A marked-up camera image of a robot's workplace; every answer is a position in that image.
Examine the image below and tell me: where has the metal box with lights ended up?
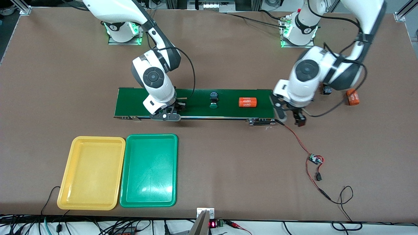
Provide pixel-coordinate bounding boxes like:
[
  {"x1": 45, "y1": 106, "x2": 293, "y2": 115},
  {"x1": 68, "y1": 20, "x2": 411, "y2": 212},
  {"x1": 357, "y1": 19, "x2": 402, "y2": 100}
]
[{"x1": 187, "y1": 0, "x2": 236, "y2": 11}]

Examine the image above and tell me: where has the green plastic tray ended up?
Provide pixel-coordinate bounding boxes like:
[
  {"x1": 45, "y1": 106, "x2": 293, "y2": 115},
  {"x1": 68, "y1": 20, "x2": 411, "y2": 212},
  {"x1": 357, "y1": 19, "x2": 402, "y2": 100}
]
[{"x1": 120, "y1": 134, "x2": 178, "y2": 208}]

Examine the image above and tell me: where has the grey metal stand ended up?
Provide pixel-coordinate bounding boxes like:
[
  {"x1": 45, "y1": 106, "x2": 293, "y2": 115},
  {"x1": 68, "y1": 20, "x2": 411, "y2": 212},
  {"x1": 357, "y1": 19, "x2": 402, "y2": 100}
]
[{"x1": 189, "y1": 211, "x2": 209, "y2": 235}]

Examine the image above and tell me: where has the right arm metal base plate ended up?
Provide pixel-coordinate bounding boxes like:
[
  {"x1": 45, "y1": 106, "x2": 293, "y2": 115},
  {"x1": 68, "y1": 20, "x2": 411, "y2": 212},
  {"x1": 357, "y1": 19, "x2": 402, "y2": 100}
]
[{"x1": 108, "y1": 20, "x2": 146, "y2": 45}]

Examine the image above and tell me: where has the yellow plastic tray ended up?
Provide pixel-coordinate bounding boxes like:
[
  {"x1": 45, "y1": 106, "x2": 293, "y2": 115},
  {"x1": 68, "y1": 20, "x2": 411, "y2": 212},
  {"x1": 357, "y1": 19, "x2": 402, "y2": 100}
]
[{"x1": 57, "y1": 136, "x2": 126, "y2": 211}]

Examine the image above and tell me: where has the black power cable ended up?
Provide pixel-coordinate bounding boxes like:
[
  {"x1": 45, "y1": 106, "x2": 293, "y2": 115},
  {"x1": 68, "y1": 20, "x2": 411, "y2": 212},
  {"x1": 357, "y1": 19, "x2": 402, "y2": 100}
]
[{"x1": 330, "y1": 185, "x2": 363, "y2": 231}]

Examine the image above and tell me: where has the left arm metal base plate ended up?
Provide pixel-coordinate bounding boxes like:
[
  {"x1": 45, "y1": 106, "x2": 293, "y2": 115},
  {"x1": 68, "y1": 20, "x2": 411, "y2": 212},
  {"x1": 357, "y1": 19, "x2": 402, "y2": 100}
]
[{"x1": 279, "y1": 16, "x2": 315, "y2": 49}]

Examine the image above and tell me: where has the thick black cable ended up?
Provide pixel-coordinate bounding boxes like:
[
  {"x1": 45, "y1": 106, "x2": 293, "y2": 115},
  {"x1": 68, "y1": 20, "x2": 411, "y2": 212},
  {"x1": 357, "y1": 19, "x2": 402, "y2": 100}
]
[{"x1": 225, "y1": 10, "x2": 288, "y2": 30}]

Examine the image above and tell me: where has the orange cylinder white print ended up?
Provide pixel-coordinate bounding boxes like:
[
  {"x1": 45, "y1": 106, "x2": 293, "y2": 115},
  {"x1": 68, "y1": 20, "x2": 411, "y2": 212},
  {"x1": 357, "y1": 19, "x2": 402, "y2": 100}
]
[
  {"x1": 239, "y1": 97, "x2": 257, "y2": 108},
  {"x1": 346, "y1": 89, "x2": 360, "y2": 106}
]

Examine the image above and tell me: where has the teal cable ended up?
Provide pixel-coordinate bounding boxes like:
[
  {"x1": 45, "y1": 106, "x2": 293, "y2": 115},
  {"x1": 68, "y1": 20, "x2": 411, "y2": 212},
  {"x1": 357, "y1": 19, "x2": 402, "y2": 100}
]
[{"x1": 41, "y1": 217, "x2": 53, "y2": 235}]

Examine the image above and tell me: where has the green conveyor belt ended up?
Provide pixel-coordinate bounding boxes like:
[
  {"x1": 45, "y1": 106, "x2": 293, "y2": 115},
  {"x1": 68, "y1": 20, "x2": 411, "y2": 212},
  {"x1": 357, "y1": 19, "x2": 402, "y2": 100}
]
[{"x1": 113, "y1": 87, "x2": 276, "y2": 126}]

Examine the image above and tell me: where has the red black motor wire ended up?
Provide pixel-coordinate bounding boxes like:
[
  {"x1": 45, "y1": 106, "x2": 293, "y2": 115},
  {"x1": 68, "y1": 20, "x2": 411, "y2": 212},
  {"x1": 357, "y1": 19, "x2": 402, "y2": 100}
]
[{"x1": 275, "y1": 119, "x2": 314, "y2": 157}]

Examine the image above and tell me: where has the thin black cable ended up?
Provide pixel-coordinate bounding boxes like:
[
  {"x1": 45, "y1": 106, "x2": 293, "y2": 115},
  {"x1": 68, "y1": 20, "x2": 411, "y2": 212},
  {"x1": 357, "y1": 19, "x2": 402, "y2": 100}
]
[{"x1": 41, "y1": 186, "x2": 62, "y2": 216}]

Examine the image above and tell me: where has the aluminium frame profile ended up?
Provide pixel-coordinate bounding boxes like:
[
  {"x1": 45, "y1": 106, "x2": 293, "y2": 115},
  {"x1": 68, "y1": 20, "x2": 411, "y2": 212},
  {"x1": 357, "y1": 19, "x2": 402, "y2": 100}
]
[
  {"x1": 13, "y1": 0, "x2": 32, "y2": 15},
  {"x1": 394, "y1": 0, "x2": 418, "y2": 23}
]

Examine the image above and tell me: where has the red clip lead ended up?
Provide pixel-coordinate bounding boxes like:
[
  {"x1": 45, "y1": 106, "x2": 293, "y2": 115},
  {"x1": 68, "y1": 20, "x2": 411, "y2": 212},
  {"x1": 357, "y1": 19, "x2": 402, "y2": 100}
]
[{"x1": 225, "y1": 220, "x2": 252, "y2": 235}]

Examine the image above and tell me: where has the red black power wire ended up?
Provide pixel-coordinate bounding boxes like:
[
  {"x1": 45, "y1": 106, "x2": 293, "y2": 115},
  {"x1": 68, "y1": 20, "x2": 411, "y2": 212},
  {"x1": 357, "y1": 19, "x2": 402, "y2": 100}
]
[{"x1": 305, "y1": 156, "x2": 332, "y2": 200}]

